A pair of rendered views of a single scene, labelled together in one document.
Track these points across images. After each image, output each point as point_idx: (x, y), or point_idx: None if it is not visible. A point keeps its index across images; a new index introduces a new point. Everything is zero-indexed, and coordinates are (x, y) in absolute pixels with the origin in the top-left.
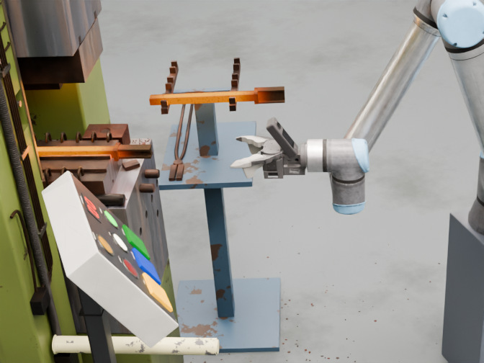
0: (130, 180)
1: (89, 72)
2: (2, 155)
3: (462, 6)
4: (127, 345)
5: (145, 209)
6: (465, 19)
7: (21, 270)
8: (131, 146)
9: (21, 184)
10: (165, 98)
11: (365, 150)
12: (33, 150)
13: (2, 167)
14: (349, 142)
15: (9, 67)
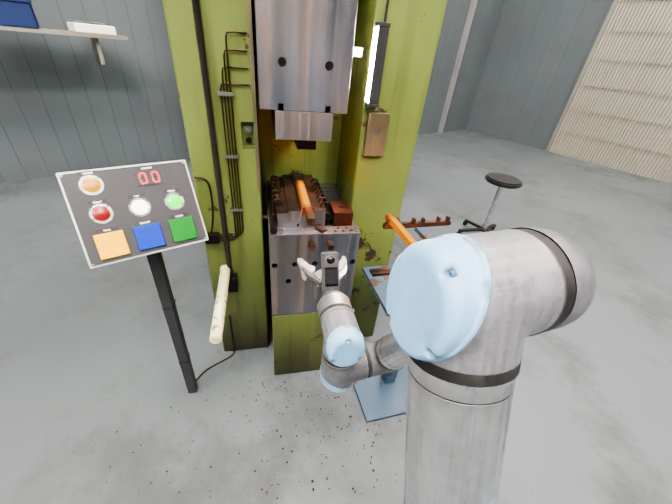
0: (303, 232)
1: (289, 138)
2: (204, 141)
3: (424, 255)
4: (217, 294)
5: (315, 260)
6: (416, 289)
7: (201, 212)
8: (310, 212)
9: (214, 168)
10: (390, 219)
11: (336, 343)
12: (255, 167)
13: (201, 148)
14: (340, 324)
15: (229, 94)
